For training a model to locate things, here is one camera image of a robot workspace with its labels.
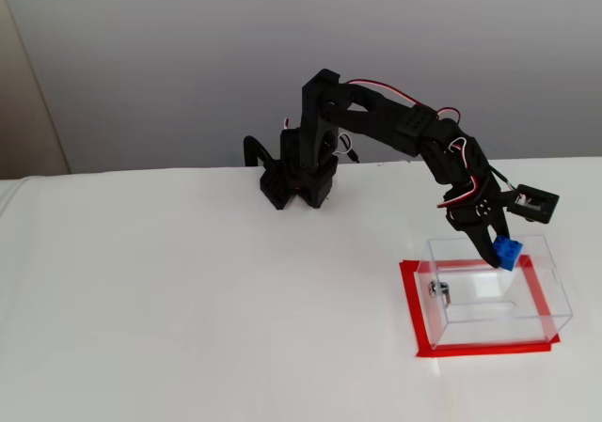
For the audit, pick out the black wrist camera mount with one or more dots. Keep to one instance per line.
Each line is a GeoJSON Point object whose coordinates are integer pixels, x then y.
{"type": "Point", "coordinates": [550, 203]}

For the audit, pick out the silver metal lock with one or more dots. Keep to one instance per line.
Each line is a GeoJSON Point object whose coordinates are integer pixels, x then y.
{"type": "Point", "coordinates": [438, 289]}

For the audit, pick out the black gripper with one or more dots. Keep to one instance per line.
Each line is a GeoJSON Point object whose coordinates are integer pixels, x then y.
{"type": "Point", "coordinates": [483, 212]}

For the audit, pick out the transparent plastic box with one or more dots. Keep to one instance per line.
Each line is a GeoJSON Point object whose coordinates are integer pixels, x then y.
{"type": "Point", "coordinates": [517, 318]}

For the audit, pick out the blue lego brick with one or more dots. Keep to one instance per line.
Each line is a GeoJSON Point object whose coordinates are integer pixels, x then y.
{"type": "Point", "coordinates": [510, 253]}

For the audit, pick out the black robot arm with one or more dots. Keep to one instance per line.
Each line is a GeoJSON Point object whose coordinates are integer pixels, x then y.
{"type": "Point", "coordinates": [376, 121]}

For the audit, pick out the red tape frame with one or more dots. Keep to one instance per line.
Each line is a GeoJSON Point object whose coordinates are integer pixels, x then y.
{"type": "Point", "coordinates": [470, 350]}

